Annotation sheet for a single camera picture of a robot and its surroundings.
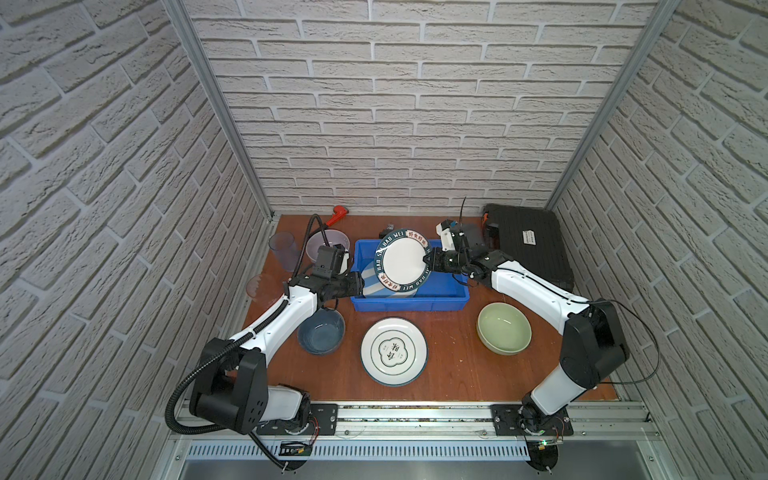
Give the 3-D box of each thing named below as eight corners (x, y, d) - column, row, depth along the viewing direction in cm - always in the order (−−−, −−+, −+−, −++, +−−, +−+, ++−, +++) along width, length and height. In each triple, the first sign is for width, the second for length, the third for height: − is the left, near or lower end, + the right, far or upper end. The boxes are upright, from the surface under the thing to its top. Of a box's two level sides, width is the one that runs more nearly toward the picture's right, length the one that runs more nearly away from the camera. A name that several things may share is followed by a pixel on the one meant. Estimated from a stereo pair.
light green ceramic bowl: (478, 356, 85) (483, 350, 81) (470, 310, 94) (474, 302, 90) (531, 357, 85) (539, 350, 81) (518, 310, 95) (524, 302, 90)
